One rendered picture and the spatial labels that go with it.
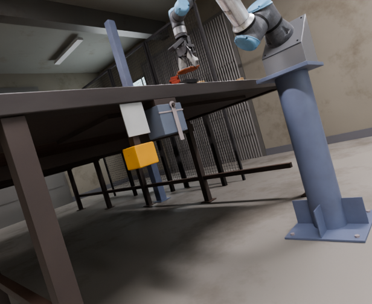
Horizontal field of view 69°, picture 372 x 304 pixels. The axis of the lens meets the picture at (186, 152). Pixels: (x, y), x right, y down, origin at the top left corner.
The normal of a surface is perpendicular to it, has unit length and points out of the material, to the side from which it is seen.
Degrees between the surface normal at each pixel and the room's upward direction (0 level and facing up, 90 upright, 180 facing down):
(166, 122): 90
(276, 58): 90
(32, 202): 90
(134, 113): 90
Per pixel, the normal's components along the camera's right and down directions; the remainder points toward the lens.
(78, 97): 0.70, -0.18
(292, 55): -0.69, 0.23
